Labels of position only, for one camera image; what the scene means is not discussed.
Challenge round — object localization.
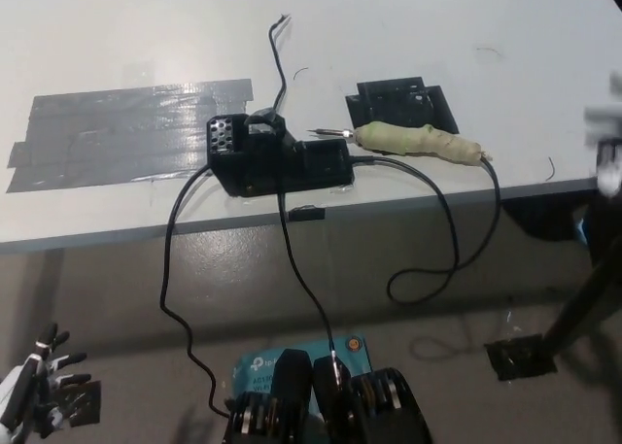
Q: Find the black plastic bracket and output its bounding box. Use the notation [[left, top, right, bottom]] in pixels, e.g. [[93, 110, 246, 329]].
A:
[[344, 75, 459, 135]]

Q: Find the black robot torso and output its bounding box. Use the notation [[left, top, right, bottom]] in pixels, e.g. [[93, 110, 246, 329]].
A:
[[225, 349, 433, 444]]

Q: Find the black soldering station base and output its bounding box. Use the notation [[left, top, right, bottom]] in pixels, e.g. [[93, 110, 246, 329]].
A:
[[207, 107, 354, 197]]

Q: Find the right robot hand black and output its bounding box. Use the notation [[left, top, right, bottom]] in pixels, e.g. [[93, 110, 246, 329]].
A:
[[582, 69, 622, 197]]

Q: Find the black soldering iron cable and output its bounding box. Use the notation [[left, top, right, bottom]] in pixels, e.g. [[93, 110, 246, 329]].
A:
[[347, 154, 502, 303]]

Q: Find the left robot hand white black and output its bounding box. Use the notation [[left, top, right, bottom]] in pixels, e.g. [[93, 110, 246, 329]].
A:
[[0, 321, 93, 443]]

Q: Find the soldering iron with taped handle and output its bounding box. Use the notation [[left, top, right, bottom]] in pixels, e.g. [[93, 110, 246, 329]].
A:
[[305, 120, 495, 166]]

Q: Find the black cable with metal plug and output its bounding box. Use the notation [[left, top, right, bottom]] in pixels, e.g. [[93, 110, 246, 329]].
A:
[[276, 190, 347, 392]]

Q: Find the teal router box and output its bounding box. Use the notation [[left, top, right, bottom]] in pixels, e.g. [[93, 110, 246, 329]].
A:
[[231, 334, 373, 416]]

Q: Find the black power cable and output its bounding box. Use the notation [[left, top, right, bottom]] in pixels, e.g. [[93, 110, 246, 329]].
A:
[[158, 164, 234, 419]]

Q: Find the small black tape strip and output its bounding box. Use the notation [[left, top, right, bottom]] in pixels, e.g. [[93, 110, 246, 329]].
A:
[[287, 205, 326, 222]]

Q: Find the black metal stand leg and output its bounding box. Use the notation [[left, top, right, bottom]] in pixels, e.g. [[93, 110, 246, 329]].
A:
[[541, 198, 622, 353]]

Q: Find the grey duct tape patch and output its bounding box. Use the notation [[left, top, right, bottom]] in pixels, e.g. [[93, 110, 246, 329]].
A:
[[5, 78, 257, 195]]

